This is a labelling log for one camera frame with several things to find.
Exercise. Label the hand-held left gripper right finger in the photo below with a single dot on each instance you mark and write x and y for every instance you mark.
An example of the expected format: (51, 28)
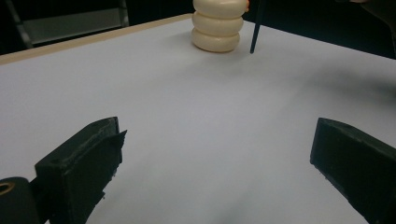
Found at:
(361, 168)

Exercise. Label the stack of cream rings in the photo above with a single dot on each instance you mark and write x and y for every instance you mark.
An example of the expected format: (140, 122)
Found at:
(216, 25)

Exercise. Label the grey metal stand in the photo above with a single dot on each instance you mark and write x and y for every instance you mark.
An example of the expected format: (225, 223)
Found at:
(71, 26)

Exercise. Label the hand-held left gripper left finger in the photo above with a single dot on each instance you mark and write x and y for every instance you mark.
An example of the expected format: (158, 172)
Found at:
(81, 168)

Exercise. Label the black pen with gold band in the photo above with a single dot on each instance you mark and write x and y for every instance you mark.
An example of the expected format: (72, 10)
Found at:
(257, 28)

